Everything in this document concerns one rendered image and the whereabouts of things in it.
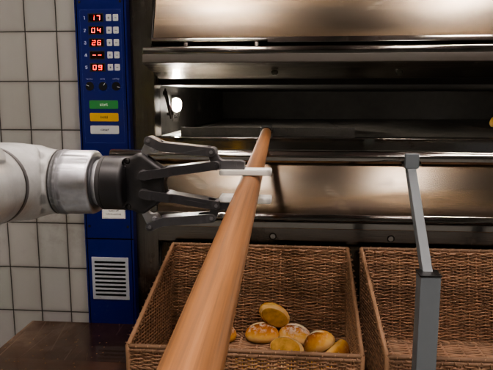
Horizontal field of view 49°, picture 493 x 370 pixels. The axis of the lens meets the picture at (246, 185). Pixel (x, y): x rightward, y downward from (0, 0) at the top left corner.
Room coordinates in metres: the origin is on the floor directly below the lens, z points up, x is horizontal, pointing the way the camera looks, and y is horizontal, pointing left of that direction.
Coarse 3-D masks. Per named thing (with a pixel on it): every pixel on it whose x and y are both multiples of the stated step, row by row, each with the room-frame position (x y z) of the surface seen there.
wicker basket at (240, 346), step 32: (192, 256) 1.64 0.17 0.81; (256, 256) 1.61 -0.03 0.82; (288, 256) 1.60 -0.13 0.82; (320, 256) 1.60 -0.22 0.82; (160, 288) 1.47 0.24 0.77; (256, 288) 1.59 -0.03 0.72; (288, 288) 1.58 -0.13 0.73; (352, 288) 1.39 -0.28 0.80; (160, 320) 1.46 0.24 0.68; (256, 320) 1.56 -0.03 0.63; (320, 320) 1.54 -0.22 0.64; (352, 320) 1.33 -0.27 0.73; (128, 352) 1.19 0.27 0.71; (160, 352) 1.18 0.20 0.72; (256, 352) 1.16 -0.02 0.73; (288, 352) 1.15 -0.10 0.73; (320, 352) 1.15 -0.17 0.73; (352, 352) 1.32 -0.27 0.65
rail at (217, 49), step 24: (144, 48) 1.54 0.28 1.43; (168, 48) 1.54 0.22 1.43; (192, 48) 1.53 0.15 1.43; (216, 48) 1.52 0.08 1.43; (240, 48) 1.52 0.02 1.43; (264, 48) 1.51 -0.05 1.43; (288, 48) 1.51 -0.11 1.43; (312, 48) 1.50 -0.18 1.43; (336, 48) 1.50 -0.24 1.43; (360, 48) 1.49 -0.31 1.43; (384, 48) 1.48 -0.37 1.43; (408, 48) 1.48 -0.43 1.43; (432, 48) 1.47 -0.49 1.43; (456, 48) 1.47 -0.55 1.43; (480, 48) 1.46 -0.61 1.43
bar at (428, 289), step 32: (160, 160) 1.31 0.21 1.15; (192, 160) 1.30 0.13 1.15; (288, 160) 1.28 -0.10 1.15; (320, 160) 1.27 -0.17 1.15; (352, 160) 1.26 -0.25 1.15; (384, 160) 1.26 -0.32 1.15; (416, 160) 1.24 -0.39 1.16; (448, 160) 1.24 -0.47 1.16; (480, 160) 1.24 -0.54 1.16; (416, 192) 1.19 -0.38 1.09; (416, 224) 1.13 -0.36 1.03; (416, 288) 1.06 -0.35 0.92; (416, 320) 1.05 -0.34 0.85; (416, 352) 1.03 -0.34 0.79
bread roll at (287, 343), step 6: (276, 342) 1.39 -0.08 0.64; (282, 342) 1.39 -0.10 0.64; (288, 342) 1.38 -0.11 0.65; (294, 342) 1.38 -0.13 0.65; (270, 348) 1.39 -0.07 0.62; (276, 348) 1.38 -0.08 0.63; (282, 348) 1.38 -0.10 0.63; (288, 348) 1.37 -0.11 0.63; (294, 348) 1.37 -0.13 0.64; (300, 348) 1.36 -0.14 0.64
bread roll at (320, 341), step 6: (318, 330) 1.41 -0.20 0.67; (324, 330) 1.41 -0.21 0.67; (312, 336) 1.41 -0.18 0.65; (318, 336) 1.39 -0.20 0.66; (324, 336) 1.39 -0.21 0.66; (330, 336) 1.39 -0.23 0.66; (306, 342) 1.42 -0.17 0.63; (312, 342) 1.40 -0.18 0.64; (318, 342) 1.39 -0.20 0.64; (324, 342) 1.38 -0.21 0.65; (330, 342) 1.38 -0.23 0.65; (306, 348) 1.41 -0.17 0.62; (312, 348) 1.39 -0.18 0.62; (318, 348) 1.38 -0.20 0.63; (324, 348) 1.38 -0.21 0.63
